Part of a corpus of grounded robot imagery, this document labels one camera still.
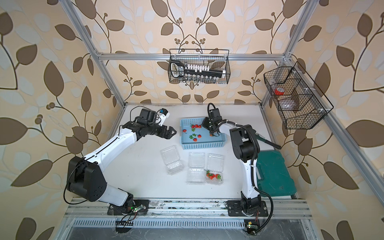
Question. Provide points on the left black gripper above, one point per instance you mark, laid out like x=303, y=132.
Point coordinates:
x=168, y=135

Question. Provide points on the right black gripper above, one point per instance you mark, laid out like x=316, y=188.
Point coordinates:
x=204, y=123

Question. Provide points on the clear clamshell container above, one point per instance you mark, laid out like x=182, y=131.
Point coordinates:
x=196, y=169
x=215, y=163
x=172, y=160

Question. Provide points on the packed strawberries cluster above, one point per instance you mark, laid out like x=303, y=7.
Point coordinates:
x=213, y=175

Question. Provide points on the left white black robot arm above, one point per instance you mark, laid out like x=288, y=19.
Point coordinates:
x=86, y=175

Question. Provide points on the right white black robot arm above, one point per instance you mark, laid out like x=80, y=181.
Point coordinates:
x=245, y=148

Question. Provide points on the strawberries in blue basket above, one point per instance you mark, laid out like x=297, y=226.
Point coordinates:
x=195, y=133

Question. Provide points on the blue plastic basket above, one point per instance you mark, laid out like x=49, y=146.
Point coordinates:
x=220, y=139

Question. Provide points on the green pipe wrench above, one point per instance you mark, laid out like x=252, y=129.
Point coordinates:
x=256, y=137

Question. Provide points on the black white tool set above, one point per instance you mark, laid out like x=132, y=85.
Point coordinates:
x=179, y=69

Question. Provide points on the red tape roll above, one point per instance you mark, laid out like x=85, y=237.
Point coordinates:
x=279, y=91

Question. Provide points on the clear dish in basket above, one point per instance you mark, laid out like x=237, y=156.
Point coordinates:
x=289, y=105

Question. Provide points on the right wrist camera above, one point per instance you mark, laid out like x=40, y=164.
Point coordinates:
x=214, y=115

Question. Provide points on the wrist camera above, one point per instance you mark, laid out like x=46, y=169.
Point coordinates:
x=163, y=115
x=214, y=115

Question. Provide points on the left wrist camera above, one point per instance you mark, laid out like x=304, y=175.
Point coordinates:
x=163, y=115

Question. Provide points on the back black wire basket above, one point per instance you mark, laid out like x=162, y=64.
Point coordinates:
x=217, y=59

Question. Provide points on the black wire basket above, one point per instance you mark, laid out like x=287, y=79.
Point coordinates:
x=304, y=90
x=217, y=59

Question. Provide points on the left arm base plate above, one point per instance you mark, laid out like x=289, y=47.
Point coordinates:
x=131, y=207

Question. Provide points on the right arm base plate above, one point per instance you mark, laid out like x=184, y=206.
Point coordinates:
x=238, y=209

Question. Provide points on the right black wire basket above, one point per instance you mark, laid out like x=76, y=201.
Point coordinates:
x=304, y=90

